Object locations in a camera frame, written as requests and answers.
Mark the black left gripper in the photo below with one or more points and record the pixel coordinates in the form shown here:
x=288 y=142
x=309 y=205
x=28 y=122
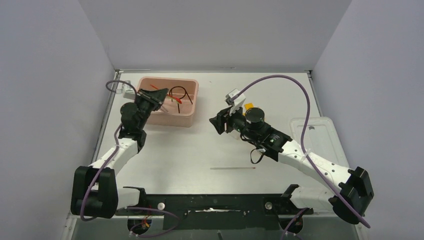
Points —
x=157 y=96

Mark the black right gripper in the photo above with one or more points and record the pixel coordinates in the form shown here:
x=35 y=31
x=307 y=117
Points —
x=219 y=121

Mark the red green stirring sticks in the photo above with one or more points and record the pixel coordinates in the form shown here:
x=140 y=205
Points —
x=178 y=100

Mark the black wire ring stand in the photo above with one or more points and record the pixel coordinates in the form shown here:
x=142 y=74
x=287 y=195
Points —
x=181 y=93

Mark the clear glass stirring rod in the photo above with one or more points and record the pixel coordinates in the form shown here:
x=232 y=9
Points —
x=232 y=168

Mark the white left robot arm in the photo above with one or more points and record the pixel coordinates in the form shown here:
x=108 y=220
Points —
x=95 y=192

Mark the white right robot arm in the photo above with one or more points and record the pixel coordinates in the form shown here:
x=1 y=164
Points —
x=349 y=191

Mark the pink plastic bin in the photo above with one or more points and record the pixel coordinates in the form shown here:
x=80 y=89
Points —
x=167 y=115

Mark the yellow test tube rack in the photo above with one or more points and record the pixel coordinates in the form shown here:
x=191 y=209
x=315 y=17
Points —
x=247 y=107

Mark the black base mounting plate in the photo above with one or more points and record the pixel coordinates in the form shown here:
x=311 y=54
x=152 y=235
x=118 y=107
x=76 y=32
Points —
x=223 y=211

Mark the white plastic tray lid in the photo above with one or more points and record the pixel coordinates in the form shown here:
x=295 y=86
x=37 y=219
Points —
x=322 y=139

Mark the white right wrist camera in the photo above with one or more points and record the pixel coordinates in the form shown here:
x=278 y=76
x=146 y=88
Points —
x=235 y=99

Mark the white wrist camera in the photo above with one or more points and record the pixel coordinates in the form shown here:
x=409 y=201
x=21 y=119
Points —
x=235 y=99
x=126 y=91

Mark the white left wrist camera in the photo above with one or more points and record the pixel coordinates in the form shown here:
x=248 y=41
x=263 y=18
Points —
x=126 y=91

